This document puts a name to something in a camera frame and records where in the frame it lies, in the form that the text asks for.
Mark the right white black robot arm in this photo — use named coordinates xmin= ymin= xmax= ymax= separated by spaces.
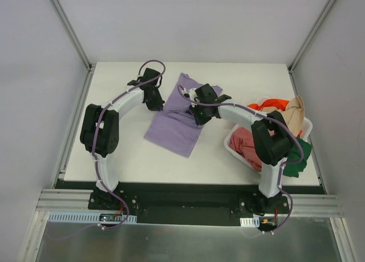
xmin=180 ymin=84 xmax=300 ymax=213

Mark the white cable duct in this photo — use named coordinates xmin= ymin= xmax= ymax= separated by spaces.
xmin=240 ymin=216 xmax=260 ymax=228
xmin=48 ymin=212 xmax=137 ymax=225

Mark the green t shirt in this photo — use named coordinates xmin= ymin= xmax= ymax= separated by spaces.
xmin=283 ymin=138 xmax=312 ymax=178

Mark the beige t shirt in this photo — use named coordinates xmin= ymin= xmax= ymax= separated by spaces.
xmin=258 ymin=95 xmax=306 ymax=139

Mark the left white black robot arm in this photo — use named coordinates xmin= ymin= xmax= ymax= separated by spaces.
xmin=80 ymin=68 xmax=165 ymax=210

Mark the purple t shirt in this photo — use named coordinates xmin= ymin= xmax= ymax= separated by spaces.
xmin=143 ymin=72 xmax=224 ymax=160

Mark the aluminium corner post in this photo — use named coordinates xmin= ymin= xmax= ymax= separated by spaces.
xmin=49 ymin=0 xmax=93 ymax=71
xmin=287 ymin=0 xmax=338 ymax=74

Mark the white laundry basket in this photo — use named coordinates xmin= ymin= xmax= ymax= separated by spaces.
xmin=226 ymin=118 xmax=307 ymax=168

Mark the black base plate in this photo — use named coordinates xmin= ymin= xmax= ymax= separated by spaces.
xmin=55 ymin=180 xmax=325 ymax=227

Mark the left aluminium corner post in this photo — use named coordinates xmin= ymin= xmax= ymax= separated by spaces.
xmin=49 ymin=0 xmax=93 ymax=71

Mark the left white cable duct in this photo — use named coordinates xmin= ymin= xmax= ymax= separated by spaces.
xmin=48 ymin=212 xmax=137 ymax=225

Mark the pink t shirt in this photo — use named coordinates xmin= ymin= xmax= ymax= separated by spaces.
xmin=229 ymin=127 xmax=262 ymax=172

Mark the right white cable duct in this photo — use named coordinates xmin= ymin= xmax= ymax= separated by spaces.
xmin=240 ymin=216 xmax=260 ymax=228

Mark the right aluminium corner post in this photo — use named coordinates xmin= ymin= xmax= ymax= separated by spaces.
xmin=287 ymin=0 xmax=338 ymax=74

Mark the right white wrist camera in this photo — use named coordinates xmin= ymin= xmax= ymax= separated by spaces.
xmin=183 ymin=88 xmax=200 ymax=107

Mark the orange t shirt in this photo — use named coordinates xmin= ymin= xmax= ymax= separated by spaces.
xmin=248 ymin=98 xmax=289 ymax=112

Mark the aluminium frame rail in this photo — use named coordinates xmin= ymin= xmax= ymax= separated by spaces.
xmin=36 ymin=189 xmax=92 ymax=211

